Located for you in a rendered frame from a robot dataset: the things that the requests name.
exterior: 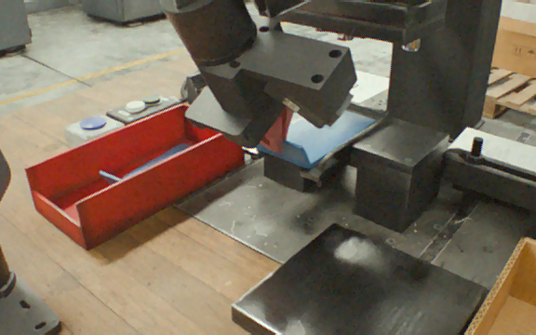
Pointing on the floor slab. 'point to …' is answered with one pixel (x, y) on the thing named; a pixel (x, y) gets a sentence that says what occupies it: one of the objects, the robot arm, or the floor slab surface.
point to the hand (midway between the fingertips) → (274, 143)
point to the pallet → (523, 90)
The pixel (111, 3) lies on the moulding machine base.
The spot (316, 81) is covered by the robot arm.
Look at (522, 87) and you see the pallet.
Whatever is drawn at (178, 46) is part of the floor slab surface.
